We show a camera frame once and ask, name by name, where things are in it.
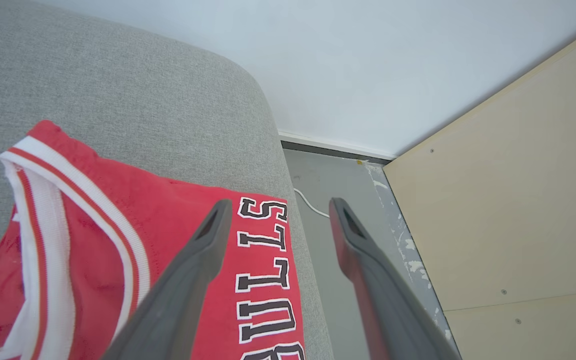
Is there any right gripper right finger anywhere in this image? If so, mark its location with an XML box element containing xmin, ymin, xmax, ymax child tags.
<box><xmin>329</xmin><ymin>197</ymin><xmax>461</xmax><ymax>360</ymax></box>

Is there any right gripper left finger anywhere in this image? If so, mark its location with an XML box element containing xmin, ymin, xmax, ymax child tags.
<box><xmin>100</xmin><ymin>199</ymin><xmax>233</xmax><ymax>360</ymax></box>

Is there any red jersey with white sleeves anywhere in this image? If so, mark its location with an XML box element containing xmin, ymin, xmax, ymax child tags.
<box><xmin>0</xmin><ymin>120</ymin><xmax>305</xmax><ymax>360</ymax></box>

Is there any beige wooden panel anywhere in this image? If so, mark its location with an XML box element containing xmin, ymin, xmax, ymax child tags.
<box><xmin>383</xmin><ymin>20</ymin><xmax>576</xmax><ymax>360</ymax></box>

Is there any white baseboard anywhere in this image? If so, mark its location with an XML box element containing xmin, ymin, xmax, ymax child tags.
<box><xmin>278</xmin><ymin>131</ymin><xmax>396</xmax><ymax>161</ymax></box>

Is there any grey fabric sofa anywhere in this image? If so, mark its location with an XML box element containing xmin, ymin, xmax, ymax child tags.
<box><xmin>0</xmin><ymin>0</ymin><xmax>334</xmax><ymax>360</ymax></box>

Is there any white floor cable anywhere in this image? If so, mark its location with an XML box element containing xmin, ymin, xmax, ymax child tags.
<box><xmin>294</xmin><ymin>188</ymin><xmax>330</xmax><ymax>219</ymax></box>

